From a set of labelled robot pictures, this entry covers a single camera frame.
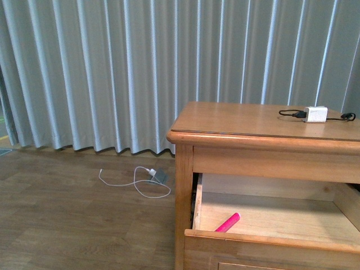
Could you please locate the pink marker with clear cap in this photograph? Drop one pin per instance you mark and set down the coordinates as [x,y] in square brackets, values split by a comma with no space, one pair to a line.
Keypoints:
[229,223]

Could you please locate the wooden drawer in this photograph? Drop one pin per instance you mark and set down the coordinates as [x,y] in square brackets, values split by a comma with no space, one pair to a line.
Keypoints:
[284,224]

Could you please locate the open grey floor socket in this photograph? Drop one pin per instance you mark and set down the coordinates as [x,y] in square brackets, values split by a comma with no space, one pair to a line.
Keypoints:
[160,177]

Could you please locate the white plug adapter on floor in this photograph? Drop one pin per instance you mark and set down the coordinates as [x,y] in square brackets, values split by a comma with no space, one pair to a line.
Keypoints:
[151,172]

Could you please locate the grey pleated curtain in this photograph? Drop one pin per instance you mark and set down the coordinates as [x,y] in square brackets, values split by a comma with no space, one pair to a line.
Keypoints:
[117,73]

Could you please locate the wooden nightstand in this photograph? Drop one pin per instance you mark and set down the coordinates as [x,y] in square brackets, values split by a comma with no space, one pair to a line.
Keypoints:
[249,140]

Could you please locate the white charger block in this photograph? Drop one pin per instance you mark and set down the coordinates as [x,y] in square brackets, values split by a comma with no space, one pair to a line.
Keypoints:
[315,114]

